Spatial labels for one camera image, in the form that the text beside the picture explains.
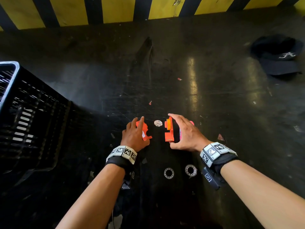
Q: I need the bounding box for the person's right hand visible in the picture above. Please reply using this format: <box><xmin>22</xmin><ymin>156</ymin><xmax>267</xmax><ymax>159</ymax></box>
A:
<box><xmin>168</xmin><ymin>113</ymin><xmax>212</xmax><ymax>152</ymax></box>

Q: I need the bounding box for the person's left hand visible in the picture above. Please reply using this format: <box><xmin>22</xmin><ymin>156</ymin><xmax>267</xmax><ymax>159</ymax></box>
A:
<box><xmin>120</xmin><ymin>116</ymin><xmax>150</xmax><ymax>152</ymax></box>

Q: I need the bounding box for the orange plastic bracket part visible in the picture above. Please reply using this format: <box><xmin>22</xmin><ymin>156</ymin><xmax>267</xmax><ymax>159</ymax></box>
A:
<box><xmin>164</xmin><ymin>117</ymin><xmax>175</xmax><ymax>142</ymax></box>

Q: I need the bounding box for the pink plastic part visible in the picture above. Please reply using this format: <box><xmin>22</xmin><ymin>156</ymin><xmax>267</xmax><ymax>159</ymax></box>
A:
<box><xmin>179</xmin><ymin>121</ymin><xmax>195</xmax><ymax>141</ymax></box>

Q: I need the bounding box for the orange notched plastic part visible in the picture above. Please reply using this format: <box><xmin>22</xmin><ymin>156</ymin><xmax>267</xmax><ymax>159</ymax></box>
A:
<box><xmin>136</xmin><ymin>120</ymin><xmax>153</xmax><ymax>141</ymax></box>

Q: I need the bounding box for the person's left forearm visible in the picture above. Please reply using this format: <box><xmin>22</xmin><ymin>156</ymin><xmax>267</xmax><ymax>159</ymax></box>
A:
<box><xmin>55</xmin><ymin>163</ymin><xmax>126</xmax><ymax>229</ymax></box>

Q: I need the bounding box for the person's right forearm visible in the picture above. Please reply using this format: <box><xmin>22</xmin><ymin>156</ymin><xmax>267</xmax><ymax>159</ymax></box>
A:
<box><xmin>220</xmin><ymin>159</ymin><xmax>305</xmax><ymax>229</ymax></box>

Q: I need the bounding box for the white marker wristband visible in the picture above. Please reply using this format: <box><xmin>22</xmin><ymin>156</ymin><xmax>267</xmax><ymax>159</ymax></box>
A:
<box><xmin>200</xmin><ymin>142</ymin><xmax>238</xmax><ymax>168</ymax></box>
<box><xmin>105</xmin><ymin>145</ymin><xmax>138</xmax><ymax>172</ymax></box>

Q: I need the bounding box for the black baseball cap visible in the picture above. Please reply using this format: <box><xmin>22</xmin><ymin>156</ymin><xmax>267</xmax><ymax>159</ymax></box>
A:
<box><xmin>250</xmin><ymin>34</ymin><xmax>304</xmax><ymax>77</ymax></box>

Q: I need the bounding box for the black plastic crate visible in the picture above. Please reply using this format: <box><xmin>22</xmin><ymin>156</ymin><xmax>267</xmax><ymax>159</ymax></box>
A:
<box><xmin>0</xmin><ymin>61</ymin><xmax>72</xmax><ymax>189</ymax></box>

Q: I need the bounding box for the white bearing ring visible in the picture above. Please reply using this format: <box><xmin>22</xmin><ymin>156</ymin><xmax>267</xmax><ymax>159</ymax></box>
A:
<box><xmin>164</xmin><ymin>167</ymin><xmax>175</xmax><ymax>180</ymax></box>
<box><xmin>185</xmin><ymin>164</ymin><xmax>198</xmax><ymax>177</ymax></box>

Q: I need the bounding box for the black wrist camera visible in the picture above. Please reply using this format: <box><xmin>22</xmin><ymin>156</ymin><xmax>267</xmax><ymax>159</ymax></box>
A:
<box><xmin>120</xmin><ymin>171</ymin><xmax>135</xmax><ymax>190</ymax></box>
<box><xmin>201</xmin><ymin>153</ymin><xmax>240</xmax><ymax>191</ymax></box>

